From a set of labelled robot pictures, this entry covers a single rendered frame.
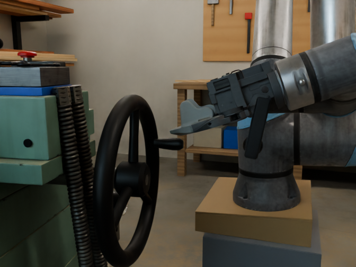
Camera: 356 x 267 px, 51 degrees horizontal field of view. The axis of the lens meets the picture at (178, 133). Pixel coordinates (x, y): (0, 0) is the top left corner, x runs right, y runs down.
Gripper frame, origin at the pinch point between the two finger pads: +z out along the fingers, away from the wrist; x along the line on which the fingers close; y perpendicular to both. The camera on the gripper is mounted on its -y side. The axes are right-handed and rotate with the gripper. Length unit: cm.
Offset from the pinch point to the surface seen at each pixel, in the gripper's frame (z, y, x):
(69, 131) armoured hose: 10.9, 7.3, 17.9
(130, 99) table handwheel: 2.5, 8.7, 11.6
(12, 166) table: 17.7, 5.3, 23.5
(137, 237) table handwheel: 12.0, -15.0, 7.0
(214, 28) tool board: 7, 55, -314
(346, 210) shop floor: -47, -110, -198
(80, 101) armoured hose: 9.6, 11.0, 13.8
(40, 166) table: 13.7, 4.1, 23.4
